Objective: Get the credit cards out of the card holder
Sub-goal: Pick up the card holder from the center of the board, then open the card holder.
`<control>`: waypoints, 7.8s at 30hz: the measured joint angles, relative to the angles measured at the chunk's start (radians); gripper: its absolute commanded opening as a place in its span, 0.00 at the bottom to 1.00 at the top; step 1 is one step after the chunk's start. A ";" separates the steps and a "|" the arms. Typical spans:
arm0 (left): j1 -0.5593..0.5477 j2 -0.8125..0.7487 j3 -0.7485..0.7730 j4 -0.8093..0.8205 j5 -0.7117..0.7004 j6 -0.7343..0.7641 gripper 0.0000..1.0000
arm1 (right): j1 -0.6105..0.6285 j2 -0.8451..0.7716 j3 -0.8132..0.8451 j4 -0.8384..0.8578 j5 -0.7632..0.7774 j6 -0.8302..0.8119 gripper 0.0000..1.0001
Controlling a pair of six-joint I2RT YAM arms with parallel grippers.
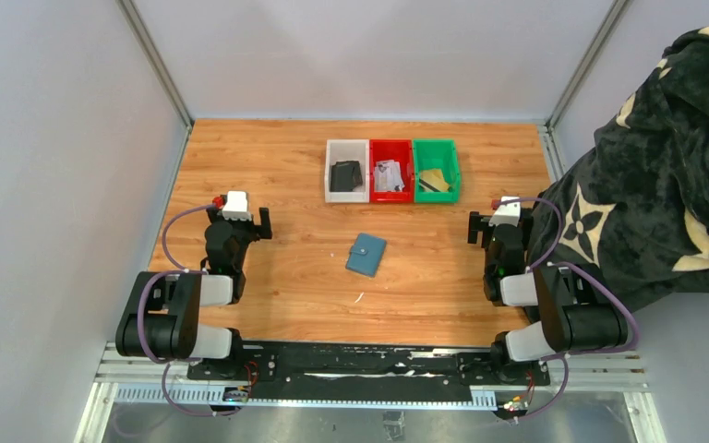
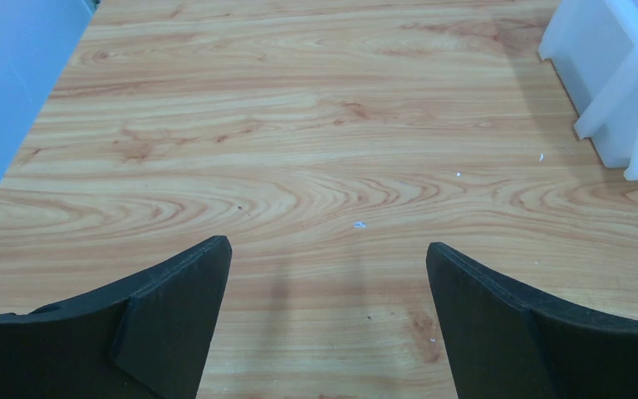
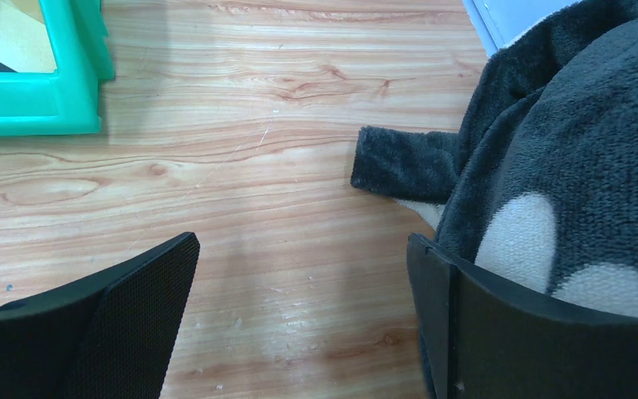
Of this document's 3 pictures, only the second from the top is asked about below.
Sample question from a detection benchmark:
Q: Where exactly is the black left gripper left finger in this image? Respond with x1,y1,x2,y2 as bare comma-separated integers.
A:
0,235,232,398

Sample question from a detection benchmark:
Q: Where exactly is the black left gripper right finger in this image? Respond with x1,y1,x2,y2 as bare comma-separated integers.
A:
426,243,638,398

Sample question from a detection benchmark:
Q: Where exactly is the white plastic bin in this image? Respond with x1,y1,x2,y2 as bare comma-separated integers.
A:
538,0,638,180

